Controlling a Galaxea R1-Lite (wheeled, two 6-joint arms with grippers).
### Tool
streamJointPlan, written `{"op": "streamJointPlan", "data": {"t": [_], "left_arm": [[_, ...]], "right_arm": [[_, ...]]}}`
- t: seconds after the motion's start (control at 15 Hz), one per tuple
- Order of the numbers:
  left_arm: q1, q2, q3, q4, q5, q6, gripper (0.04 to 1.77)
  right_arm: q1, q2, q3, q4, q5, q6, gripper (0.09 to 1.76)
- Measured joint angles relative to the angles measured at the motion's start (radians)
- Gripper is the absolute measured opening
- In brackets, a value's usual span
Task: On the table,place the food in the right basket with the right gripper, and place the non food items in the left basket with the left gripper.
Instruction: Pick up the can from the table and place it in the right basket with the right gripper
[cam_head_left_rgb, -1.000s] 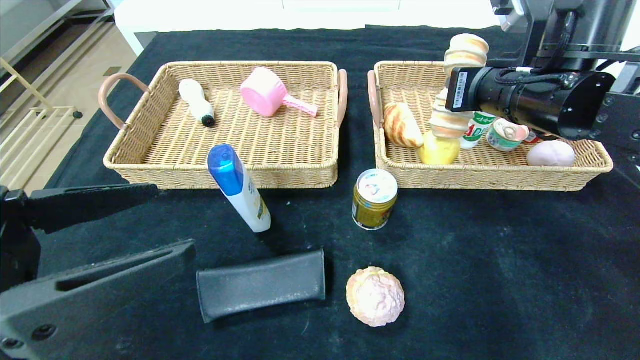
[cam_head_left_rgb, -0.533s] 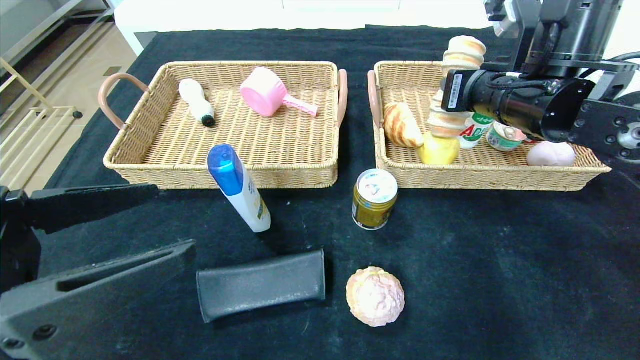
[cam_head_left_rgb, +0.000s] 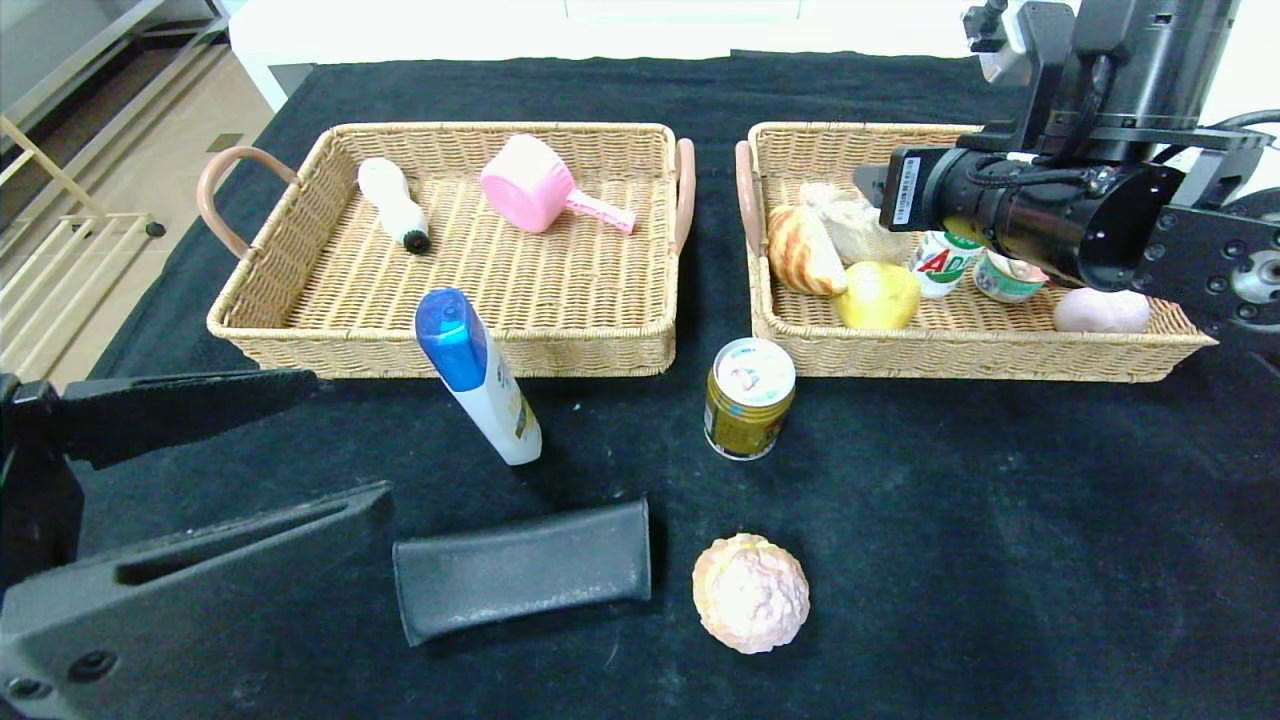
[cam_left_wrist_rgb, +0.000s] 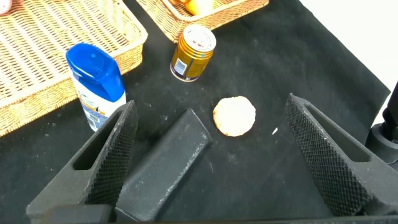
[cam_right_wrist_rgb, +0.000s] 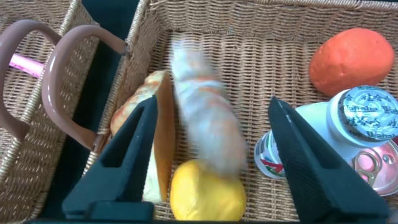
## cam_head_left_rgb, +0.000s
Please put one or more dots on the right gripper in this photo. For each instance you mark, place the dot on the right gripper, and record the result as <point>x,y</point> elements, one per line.
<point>906,190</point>

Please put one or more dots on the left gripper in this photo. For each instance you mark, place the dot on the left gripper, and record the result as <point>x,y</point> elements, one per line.
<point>32,470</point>

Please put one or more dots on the long ridged pastry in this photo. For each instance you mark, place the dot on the long ridged pastry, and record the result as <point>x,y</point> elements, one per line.
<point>850,230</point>

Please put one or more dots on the white AD milk bottle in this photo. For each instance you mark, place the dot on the white AD milk bottle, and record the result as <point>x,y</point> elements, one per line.
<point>940,268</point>

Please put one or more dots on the golden drink can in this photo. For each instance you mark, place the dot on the golden drink can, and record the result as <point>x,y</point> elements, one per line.
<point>748,400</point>

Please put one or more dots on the round cream puff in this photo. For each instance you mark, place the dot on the round cream puff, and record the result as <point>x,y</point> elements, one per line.
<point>750,595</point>

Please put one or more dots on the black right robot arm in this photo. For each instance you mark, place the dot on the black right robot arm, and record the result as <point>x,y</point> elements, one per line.
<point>1150,60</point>

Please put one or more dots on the wicker basket holding food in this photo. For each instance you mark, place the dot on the wicker basket holding food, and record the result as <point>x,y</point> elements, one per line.
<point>900,350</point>

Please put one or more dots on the wicker basket holding toiletries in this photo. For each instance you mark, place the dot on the wicker basket holding toiletries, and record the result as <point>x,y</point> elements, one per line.
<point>560,290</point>

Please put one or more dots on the striped croissant bread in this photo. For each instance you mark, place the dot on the striped croissant bread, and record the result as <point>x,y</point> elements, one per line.
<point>800,255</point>

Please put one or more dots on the yellow lemon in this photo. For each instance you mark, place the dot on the yellow lemon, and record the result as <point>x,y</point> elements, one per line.
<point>878,297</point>

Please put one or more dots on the small green white tin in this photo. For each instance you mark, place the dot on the small green white tin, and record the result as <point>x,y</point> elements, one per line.
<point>1005,283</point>

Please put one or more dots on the pale pink egg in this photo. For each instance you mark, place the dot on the pale pink egg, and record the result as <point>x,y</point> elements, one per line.
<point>1100,312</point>

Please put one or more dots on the black table cloth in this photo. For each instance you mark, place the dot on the black table cloth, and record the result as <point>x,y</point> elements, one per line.
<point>950,520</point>

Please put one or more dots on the white shampoo bottle blue cap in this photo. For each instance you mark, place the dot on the white shampoo bottle blue cap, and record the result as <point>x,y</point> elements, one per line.
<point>480,380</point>

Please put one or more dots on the pink plastic scoop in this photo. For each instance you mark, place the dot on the pink plastic scoop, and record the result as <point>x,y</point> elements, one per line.
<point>525,185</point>

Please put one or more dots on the black leather pouch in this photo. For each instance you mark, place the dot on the black leather pouch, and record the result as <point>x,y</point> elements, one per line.
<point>520,572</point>

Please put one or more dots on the white brush bottle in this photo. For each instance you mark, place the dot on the white brush bottle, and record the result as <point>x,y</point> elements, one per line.
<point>393,205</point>

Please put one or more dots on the grey shelf unit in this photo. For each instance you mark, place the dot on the grey shelf unit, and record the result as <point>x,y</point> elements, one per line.
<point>50,50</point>

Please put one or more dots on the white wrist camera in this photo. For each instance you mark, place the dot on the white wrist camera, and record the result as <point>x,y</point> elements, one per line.
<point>995,55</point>

